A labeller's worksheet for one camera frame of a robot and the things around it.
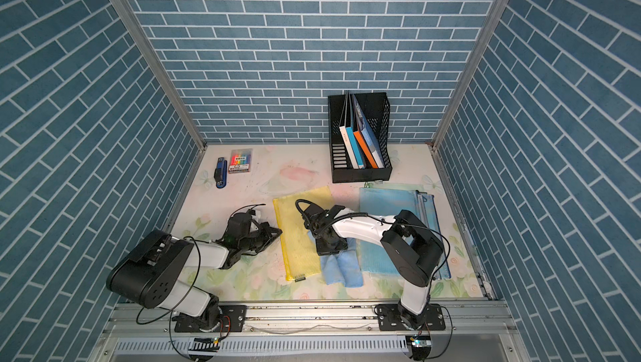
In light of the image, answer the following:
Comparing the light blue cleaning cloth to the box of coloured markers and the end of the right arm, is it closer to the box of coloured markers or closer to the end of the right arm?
the end of the right arm

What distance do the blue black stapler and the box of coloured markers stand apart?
2cm

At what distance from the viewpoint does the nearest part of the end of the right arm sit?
25.6 inches

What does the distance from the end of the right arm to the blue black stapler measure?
51 cm

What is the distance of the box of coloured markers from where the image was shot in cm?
111

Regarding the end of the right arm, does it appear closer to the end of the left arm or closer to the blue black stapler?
the end of the left arm

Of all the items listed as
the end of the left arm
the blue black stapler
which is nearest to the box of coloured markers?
the blue black stapler

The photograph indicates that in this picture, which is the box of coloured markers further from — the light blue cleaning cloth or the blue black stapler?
the light blue cleaning cloth

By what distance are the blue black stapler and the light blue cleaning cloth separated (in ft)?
1.81

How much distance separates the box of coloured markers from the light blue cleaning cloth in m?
0.55

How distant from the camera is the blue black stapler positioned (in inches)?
41.2

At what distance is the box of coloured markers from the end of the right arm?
1.68ft
